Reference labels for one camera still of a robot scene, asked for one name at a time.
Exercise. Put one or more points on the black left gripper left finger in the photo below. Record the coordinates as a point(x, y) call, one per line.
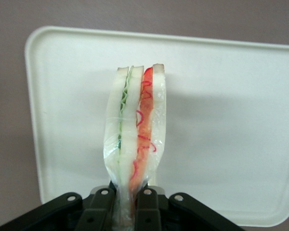
point(98, 209)

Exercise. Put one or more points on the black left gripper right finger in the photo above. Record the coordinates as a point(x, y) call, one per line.
point(148, 209)

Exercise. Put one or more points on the triangle sandwich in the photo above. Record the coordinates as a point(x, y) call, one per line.
point(135, 125)

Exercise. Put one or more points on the beige plastic tray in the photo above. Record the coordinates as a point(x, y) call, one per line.
point(219, 120)

